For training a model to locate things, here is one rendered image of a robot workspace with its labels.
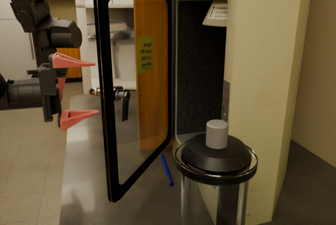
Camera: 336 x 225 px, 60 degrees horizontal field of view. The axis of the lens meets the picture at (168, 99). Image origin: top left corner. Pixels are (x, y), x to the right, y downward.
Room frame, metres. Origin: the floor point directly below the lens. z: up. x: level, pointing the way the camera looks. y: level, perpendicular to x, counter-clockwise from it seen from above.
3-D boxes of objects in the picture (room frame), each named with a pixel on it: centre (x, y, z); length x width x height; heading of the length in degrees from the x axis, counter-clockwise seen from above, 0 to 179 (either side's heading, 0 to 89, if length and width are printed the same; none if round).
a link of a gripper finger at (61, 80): (0.80, 0.32, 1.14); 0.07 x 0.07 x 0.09; 16
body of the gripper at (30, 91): (0.53, 0.25, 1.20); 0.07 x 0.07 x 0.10; 15
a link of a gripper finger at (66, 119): (0.54, 0.19, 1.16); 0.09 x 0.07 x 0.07; 105
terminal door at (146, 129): (0.60, 0.05, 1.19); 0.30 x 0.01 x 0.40; 158
